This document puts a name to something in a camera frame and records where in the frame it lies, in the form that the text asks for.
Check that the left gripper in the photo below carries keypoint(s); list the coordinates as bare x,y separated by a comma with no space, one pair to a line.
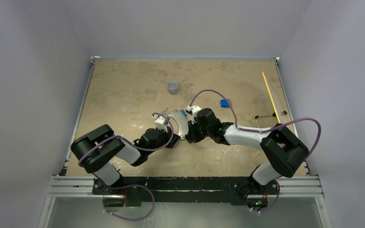
172,141

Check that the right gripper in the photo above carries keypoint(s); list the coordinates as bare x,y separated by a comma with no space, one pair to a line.
193,135

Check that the metal key organizer plate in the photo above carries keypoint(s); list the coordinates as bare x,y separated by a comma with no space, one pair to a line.
181,121

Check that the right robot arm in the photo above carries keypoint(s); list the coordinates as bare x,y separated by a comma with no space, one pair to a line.
285,152

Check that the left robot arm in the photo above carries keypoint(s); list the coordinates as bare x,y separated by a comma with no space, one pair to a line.
97,148

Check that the blue key tag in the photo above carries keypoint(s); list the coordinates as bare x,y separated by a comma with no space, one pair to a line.
184,113

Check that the blue eraser block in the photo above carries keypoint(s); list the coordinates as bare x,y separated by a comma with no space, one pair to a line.
225,103

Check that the small grey cup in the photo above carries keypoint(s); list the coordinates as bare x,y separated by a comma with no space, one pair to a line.
173,87

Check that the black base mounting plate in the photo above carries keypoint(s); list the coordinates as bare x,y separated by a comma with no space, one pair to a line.
237,191

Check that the yellow wooden stick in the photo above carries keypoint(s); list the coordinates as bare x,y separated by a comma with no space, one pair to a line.
271,97

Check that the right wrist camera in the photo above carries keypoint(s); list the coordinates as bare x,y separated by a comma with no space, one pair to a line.
193,111

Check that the black wire stand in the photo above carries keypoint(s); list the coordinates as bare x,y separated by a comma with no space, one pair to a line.
280,116

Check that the aluminium frame rail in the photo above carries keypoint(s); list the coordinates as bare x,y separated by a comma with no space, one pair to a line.
298,186

